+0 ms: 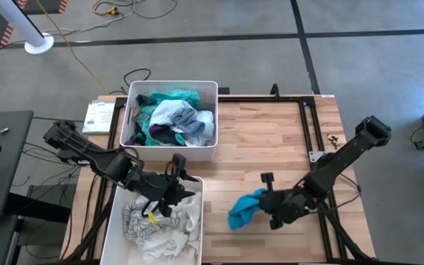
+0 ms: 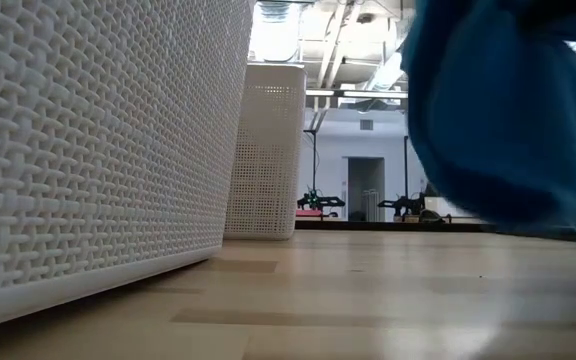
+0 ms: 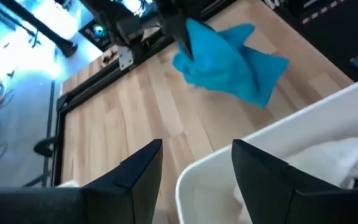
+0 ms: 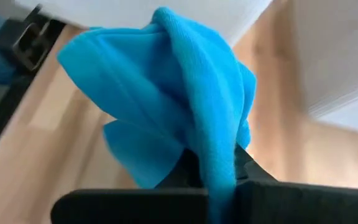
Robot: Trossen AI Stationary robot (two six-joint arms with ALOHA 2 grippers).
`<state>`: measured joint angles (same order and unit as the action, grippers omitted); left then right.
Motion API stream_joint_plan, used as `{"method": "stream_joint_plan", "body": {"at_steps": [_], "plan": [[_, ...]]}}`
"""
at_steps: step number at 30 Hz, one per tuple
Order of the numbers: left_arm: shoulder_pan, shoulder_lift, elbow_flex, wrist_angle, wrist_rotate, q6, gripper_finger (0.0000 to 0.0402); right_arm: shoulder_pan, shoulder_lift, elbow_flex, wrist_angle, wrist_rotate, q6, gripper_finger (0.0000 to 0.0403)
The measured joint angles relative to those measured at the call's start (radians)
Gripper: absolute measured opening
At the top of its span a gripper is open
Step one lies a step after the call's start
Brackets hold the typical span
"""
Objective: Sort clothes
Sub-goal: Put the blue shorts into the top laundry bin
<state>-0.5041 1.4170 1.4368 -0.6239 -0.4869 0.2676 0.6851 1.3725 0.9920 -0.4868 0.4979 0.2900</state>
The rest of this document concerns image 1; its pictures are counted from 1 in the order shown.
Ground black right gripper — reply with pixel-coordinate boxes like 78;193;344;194
258;172;311;231

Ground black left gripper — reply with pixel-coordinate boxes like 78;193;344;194
141;153;200;218

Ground bright blue fuzzy cloth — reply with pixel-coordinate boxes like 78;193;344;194
227;188;269;232

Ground dark navy knit cloth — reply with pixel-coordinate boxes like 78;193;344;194
149;127;184;146

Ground white garment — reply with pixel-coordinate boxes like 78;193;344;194
125;191;203;265

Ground black-and-white striped cloth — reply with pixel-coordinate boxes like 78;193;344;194
122;198;195;242

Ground blue-grey knit cloth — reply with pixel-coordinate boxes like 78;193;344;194
170;108;206;138

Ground light blue shirt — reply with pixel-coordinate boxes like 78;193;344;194
148;99;216;145

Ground teal garment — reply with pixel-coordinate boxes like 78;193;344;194
135;89;202;147

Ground white perforated laundry basket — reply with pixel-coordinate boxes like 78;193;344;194
119;79;219;162

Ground silver mounting plate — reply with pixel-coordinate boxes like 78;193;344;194
308;150;326;163

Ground small black parts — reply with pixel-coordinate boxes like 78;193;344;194
326;132;341;150

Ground white weave-pattern laundry basket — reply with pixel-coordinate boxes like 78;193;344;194
99;175;205;265

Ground black clamp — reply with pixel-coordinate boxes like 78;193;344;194
269;83;282;101

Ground white paper sheet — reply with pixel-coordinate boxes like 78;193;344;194
82;101;116;135

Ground dark grey desk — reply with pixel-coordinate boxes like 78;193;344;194
0;110;35;222

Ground white pole round base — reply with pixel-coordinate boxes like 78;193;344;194
0;0;55;55

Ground black floor cable loop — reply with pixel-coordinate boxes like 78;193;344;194
108;68;152;95

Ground yellow floor cable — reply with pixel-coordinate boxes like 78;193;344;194
35;0;109;93

